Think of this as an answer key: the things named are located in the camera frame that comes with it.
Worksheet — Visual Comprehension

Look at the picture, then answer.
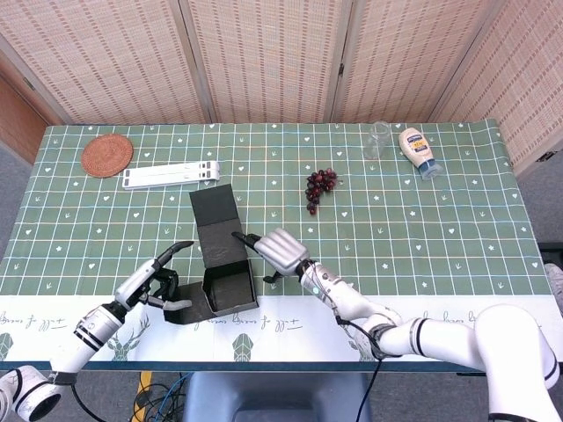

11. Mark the dark red grape bunch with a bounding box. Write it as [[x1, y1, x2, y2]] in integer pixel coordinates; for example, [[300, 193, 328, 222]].
[[304, 167, 340, 216]]

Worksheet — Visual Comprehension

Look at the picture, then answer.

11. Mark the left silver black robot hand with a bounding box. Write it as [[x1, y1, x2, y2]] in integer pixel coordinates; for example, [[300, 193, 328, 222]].
[[113, 240, 195, 312]]

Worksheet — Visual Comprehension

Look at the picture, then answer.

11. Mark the dark teal under cloth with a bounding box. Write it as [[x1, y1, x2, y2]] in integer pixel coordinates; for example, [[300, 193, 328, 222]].
[[0, 360, 556, 375]]

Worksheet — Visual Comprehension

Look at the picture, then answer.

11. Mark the bamboo folding screen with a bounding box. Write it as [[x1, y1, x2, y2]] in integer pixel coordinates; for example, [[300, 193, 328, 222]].
[[0, 0, 563, 177]]

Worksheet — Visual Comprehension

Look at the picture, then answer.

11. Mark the clear empty jar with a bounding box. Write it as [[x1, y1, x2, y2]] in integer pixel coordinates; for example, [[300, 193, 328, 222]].
[[361, 121, 391, 160]]

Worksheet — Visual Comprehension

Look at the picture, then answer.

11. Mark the floor cable tangle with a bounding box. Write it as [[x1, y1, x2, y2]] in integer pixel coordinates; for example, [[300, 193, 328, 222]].
[[131, 372, 191, 422]]

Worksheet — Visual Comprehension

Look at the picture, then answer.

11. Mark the white flat electronic device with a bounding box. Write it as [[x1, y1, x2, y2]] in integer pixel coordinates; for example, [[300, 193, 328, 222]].
[[121, 160, 222, 191]]

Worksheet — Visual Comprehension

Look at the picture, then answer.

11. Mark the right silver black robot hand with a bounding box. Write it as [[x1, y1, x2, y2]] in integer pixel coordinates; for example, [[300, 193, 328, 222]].
[[231, 228, 311, 285]]

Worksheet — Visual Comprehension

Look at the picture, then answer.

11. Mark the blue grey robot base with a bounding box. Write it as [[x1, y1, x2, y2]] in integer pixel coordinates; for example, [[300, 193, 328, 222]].
[[182, 372, 373, 422]]

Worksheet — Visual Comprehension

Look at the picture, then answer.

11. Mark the round woven rattan coaster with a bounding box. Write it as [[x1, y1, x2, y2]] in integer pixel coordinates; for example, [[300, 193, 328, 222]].
[[80, 134, 135, 179]]

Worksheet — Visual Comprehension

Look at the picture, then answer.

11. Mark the brown wooden door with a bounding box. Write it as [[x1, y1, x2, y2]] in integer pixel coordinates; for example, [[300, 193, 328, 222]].
[[0, 75, 56, 164]]

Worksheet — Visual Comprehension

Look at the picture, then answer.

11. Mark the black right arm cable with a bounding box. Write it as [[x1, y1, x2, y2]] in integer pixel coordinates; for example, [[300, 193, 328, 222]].
[[336, 314, 384, 422]]

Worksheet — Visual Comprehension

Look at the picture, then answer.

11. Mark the black foldable cardboard box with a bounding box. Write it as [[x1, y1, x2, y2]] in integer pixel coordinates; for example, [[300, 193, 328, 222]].
[[163, 184, 259, 326]]

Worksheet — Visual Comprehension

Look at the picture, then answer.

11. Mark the mayonnaise squeeze bottle blue cap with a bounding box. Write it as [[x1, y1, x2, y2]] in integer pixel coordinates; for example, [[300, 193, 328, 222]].
[[398, 126, 442, 181]]

